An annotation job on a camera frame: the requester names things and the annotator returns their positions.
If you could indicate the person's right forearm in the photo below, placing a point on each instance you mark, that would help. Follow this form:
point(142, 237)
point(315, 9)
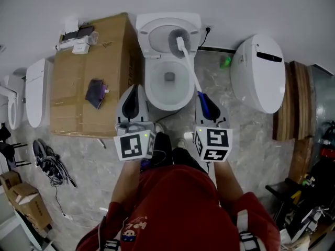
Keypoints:
point(227, 184)

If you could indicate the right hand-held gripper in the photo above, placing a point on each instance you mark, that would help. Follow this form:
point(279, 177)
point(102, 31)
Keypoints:
point(217, 140)

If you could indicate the black phone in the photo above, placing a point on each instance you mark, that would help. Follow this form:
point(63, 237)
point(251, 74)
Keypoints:
point(81, 32)

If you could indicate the stack of wooden planks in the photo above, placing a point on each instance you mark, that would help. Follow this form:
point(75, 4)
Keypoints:
point(295, 101)

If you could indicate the person's left shoe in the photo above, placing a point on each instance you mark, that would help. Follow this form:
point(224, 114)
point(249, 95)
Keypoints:
point(158, 128)

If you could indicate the wall socket with plug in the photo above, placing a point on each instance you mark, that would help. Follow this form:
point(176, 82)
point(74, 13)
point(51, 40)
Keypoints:
point(208, 29)

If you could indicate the grey and purple cloth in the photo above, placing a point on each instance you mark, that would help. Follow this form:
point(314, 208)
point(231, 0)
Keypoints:
point(96, 93)

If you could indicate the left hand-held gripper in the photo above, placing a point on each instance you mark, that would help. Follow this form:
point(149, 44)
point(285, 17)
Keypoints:
point(131, 145)

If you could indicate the white slim closed toilet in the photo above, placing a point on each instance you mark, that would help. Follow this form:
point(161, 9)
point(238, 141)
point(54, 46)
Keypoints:
point(35, 93)

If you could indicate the person's right shoe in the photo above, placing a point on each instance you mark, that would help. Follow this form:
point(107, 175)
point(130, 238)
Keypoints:
point(181, 142)

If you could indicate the small white box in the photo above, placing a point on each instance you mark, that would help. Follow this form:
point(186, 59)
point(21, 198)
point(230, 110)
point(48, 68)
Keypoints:
point(79, 49)

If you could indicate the white cabinet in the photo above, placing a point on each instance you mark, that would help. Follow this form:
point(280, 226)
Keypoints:
point(15, 234)

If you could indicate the white closed smart toilet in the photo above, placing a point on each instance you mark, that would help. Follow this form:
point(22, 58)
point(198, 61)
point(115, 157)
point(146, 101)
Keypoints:
point(256, 88)

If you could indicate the black stool with clothes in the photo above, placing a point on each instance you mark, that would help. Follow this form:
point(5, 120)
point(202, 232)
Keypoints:
point(8, 150)

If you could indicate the person's right leg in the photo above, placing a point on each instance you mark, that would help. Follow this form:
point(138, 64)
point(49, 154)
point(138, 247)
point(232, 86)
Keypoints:
point(185, 161)

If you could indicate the white open-lid toilet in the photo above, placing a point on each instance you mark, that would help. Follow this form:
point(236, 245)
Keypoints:
point(167, 101)

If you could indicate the green plastic bottle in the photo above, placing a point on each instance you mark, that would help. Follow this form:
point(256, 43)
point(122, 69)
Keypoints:
point(225, 62)

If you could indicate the thin pale stick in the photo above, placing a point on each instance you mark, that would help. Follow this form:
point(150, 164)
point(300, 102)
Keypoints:
point(102, 143)

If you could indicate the black metal rack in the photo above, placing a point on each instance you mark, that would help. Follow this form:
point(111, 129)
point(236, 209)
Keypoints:
point(295, 205)

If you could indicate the person's left leg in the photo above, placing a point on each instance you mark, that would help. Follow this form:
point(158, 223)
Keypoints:
point(162, 150)

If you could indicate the person's shoe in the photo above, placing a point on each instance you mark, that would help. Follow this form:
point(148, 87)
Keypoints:
point(181, 142)
point(158, 128)

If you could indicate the white and blue toilet brush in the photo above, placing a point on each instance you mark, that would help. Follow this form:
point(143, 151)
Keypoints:
point(189, 67)

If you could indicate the person's leg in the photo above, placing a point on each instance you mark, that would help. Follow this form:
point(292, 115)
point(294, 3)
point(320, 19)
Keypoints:
point(185, 161)
point(162, 150)

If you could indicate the small cardboard box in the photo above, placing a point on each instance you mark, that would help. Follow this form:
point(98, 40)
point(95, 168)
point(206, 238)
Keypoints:
point(31, 208)

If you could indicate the person's red shirt torso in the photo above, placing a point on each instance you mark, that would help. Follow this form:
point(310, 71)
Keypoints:
point(178, 210)

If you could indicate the person's left forearm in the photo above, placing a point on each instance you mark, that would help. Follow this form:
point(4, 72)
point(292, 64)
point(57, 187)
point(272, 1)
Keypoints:
point(125, 187)

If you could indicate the large cardboard box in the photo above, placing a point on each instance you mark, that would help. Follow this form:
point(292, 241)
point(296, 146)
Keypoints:
point(76, 101)

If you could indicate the white tube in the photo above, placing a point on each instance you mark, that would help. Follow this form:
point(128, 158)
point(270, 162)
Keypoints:
point(70, 43)

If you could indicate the flat cardboard box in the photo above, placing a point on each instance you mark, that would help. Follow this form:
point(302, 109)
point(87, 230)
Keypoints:
point(10, 180)

